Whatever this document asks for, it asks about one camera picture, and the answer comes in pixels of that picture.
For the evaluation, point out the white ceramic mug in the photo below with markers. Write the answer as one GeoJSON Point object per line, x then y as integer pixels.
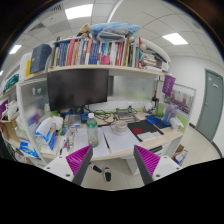
{"type": "Point", "coordinates": [119, 128]}

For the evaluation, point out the red round coaster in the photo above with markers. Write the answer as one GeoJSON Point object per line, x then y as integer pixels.
{"type": "Point", "coordinates": [137, 131]}

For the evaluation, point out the white wooden shelf unit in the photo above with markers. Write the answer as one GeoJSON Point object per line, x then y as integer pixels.
{"type": "Point", "coordinates": [32, 92]}

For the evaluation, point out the black computer monitor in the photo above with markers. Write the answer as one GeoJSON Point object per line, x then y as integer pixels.
{"type": "Point", "coordinates": [77, 87]}

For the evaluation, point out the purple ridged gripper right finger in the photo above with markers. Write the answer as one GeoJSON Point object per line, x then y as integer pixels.
{"type": "Point", "coordinates": [147, 162]}

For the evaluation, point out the white paper sheet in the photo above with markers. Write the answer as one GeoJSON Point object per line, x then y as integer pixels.
{"type": "Point", "coordinates": [81, 141]}
{"type": "Point", "coordinates": [120, 143]}

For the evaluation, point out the dark blue binder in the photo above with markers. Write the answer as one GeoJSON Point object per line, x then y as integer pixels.
{"type": "Point", "coordinates": [39, 57]}

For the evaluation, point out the cardboard box on floor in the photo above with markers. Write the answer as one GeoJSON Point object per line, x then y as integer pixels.
{"type": "Point", "coordinates": [180, 155]}

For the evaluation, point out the grey green door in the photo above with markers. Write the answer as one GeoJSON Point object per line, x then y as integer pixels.
{"type": "Point", "coordinates": [212, 105]}

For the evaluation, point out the translucent purple water jug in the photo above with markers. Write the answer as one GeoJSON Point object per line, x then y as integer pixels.
{"type": "Point", "coordinates": [170, 112]}

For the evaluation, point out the purple hanging sign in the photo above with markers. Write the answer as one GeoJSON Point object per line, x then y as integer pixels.
{"type": "Point", "coordinates": [168, 85]}

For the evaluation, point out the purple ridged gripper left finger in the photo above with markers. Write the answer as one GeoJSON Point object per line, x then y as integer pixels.
{"type": "Point", "coordinates": [78, 163]}

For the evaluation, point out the blue white package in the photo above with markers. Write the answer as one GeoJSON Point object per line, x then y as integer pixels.
{"type": "Point", "coordinates": [45, 134]}

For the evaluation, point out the white paper sheet right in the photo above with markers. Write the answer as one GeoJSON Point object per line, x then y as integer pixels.
{"type": "Point", "coordinates": [120, 143]}

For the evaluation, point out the clear plastic water bottle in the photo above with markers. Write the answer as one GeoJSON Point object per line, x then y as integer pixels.
{"type": "Point", "coordinates": [92, 130]}

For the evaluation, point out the blue plastic tray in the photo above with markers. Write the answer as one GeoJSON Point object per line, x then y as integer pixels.
{"type": "Point", "coordinates": [152, 120]}

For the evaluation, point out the blue wrapped bundle on shelf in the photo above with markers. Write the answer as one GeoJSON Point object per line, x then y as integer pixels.
{"type": "Point", "coordinates": [101, 30]}

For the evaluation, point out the black and white slipper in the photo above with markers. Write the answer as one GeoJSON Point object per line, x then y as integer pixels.
{"type": "Point", "coordinates": [107, 174]}

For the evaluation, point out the stack of papers on shelf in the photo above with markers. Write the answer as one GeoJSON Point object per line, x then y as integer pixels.
{"type": "Point", "coordinates": [152, 60]}

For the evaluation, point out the white paper sheet left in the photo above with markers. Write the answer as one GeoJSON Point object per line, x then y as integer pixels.
{"type": "Point", "coordinates": [81, 141]}

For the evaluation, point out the black mouse pad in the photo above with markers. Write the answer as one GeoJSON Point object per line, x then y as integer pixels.
{"type": "Point", "coordinates": [150, 131]}

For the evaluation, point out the row of books on shelf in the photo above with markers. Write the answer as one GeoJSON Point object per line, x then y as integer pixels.
{"type": "Point", "coordinates": [86, 51]}

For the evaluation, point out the metal desk stand device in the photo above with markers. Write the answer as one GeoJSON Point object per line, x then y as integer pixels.
{"type": "Point", "coordinates": [127, 115]}

